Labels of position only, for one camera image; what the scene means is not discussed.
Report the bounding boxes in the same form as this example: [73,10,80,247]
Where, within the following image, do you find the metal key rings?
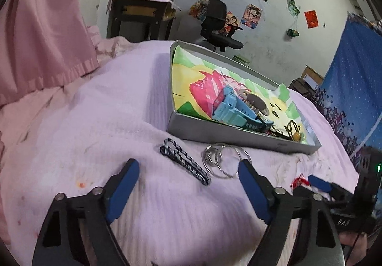
[201,143,249,178]

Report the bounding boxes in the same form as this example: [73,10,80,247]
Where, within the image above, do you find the pink curtain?
[0,0,100,105]

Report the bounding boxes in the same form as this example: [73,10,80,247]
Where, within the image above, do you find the colourful drawing paper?
[172,45,308,144]

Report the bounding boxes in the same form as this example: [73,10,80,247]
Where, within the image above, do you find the red tassel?
[291,174,312,189]

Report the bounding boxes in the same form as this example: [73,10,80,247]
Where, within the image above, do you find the green box on floor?
[233,55,250,67]

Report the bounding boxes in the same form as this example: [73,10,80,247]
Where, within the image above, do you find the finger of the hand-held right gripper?
[307,175,355,204]

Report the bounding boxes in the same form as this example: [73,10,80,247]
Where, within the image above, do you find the black office chair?
[200,0,244,52]

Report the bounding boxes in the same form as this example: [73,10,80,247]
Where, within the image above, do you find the beige hair claw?
[239,90,269,117]

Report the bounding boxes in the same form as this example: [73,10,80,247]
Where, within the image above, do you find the small cartoon wall poster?
[225,12,243,36]

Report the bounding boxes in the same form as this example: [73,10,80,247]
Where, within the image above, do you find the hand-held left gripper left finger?
[31,159,140,266]

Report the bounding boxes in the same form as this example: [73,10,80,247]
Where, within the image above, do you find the person's right hand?
[340,231,372,265]

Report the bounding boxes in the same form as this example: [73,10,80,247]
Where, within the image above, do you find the grey shallow box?
[166,40,322,155]

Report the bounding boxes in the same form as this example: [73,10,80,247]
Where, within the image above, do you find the red paper wall decoration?
[304,10,318,29]

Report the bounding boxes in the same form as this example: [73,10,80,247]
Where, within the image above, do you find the dark wooden desk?
[106,0,181,41]

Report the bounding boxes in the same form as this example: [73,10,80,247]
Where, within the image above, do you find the large cartoon wall poster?
[241,4,263,29]

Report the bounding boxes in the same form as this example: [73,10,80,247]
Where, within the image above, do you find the brown hair tie with bead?
[286,120,302,141]

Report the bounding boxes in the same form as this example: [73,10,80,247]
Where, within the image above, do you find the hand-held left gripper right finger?
[238,159,347,266]

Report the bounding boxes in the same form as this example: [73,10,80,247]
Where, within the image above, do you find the dark bag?
[288,78,315,99]

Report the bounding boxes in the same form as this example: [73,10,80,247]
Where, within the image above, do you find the blue printed curtain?
[310,12,382,171]

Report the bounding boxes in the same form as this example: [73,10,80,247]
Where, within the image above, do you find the cardboard box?
[300,65,324,90]

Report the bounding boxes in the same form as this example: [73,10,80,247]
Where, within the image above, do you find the black white woven strap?
[159,138,212,186]

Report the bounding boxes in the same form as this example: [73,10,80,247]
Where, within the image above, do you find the blue smartwatch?
[212,86,273,132]

